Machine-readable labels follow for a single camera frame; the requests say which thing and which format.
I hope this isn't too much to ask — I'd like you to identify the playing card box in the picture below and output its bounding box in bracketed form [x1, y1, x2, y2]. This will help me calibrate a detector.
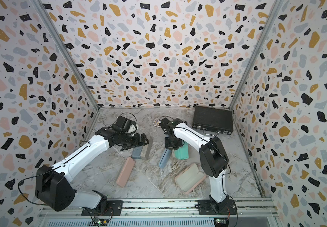
[153, 119, 160, 127]

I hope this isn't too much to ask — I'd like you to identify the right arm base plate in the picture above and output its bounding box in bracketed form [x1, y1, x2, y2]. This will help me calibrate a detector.
[196, 199, 237, 215]

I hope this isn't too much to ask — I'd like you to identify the pink closed glasses case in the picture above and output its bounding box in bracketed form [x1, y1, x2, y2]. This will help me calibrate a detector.
[115, 157, 136, 188]

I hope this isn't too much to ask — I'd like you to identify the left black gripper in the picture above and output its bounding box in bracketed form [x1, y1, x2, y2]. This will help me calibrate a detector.
[120, 132, 150, 149]

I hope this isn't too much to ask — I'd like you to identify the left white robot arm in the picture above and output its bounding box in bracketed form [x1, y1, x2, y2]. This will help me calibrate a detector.
[35, 116, 150, 214]

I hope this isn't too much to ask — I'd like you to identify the black briefcase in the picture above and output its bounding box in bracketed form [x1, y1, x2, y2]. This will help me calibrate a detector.
[192, 106, 234, 135]

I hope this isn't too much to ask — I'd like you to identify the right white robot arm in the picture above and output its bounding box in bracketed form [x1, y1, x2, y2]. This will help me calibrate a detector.
[160, 117, 231, 214]

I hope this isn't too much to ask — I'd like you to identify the case with purple glasses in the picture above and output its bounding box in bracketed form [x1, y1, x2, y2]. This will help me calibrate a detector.
[158, 149, 172, 169]

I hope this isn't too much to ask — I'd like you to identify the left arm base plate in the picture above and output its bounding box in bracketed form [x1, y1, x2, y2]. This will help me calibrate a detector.
[81, 200, 123, 217]

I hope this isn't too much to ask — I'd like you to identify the mint glasses case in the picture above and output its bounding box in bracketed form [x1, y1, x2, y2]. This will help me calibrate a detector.
[143, 137, 153, 160]

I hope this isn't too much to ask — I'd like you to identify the pink open glasses case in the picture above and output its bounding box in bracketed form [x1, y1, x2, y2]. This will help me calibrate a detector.
[174, 163, 206, 194]

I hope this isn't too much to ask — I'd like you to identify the grey case mint lining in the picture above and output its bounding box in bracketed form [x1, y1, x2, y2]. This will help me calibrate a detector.
[131, 146, 143, 159]

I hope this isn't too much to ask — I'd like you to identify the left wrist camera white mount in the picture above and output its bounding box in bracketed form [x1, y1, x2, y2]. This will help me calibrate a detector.
[127, 122, 138, 134]

